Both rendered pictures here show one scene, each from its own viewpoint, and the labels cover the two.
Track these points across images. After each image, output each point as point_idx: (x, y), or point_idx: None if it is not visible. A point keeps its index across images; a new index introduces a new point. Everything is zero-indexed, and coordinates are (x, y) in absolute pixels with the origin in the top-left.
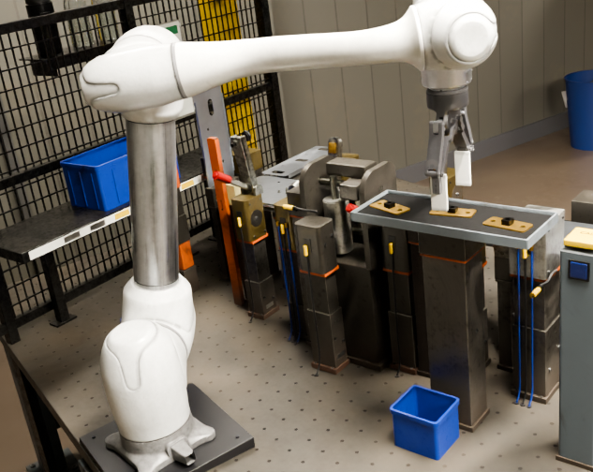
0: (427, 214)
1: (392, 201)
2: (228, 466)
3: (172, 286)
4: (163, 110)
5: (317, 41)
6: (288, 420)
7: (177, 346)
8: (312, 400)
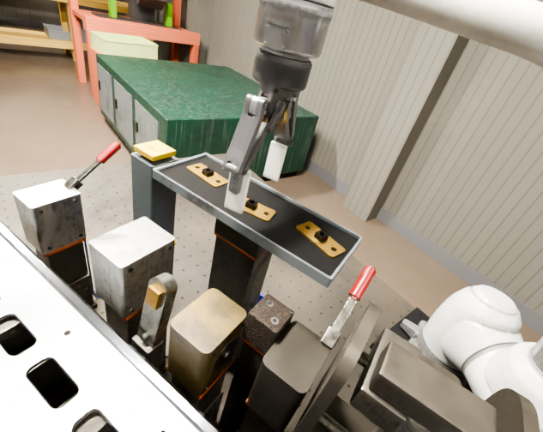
0: (277, 213)
1: (318, 234)
2: (378, 331)
3: (529, 355)
4: None
5: None
6: (356, 374)
7: (465, 327)
8: (343, 399)
